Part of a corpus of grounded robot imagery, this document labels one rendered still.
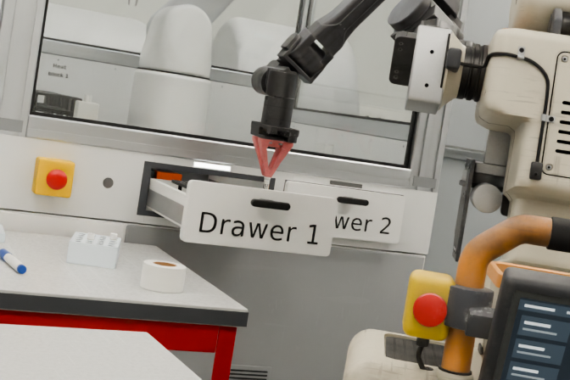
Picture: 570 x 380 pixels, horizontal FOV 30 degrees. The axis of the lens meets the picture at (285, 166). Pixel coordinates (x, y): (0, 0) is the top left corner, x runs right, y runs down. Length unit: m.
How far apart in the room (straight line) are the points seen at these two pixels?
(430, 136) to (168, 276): 0.94
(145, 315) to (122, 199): 0.62
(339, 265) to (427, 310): 1.24
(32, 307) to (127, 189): 0.67
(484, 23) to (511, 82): 2.87
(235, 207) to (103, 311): 0.41
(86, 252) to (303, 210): 0.40
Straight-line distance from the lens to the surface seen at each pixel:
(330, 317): 2.38
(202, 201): 1.87
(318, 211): 1.95
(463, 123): 4.36
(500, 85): 1.49
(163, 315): 1.61
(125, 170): 2.18
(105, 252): 1.84
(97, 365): 1.21
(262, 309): 2.32
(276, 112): 1.99
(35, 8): 2.14
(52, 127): 2.15
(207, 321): 1.63
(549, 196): 1.51
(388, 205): 2.37
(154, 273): 1.68
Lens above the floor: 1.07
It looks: 3 degrees down
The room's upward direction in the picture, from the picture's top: 9 degrees clockwise
